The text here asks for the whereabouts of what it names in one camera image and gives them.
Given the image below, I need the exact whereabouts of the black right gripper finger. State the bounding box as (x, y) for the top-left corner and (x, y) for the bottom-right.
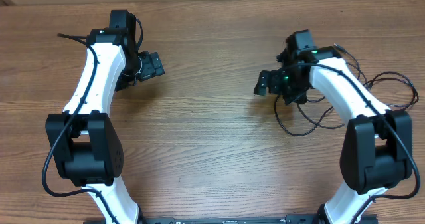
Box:
(283, 92), (307, 105)
(254, 70), (270, 96)

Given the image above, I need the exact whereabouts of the black USB cable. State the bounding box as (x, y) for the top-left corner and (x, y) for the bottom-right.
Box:
(295, 43), (369, 130)
(363, 71), (420, 112)
(274, 94), (335, 138)

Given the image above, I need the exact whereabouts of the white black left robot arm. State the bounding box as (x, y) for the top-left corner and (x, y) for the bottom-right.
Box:
(42, 27), (165, 223)

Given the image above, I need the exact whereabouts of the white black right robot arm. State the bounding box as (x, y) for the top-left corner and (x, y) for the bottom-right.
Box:
(254, 47), (421, 223)

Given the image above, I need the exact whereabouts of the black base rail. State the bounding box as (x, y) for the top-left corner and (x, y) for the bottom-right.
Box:
(82, 213), (378, 224)

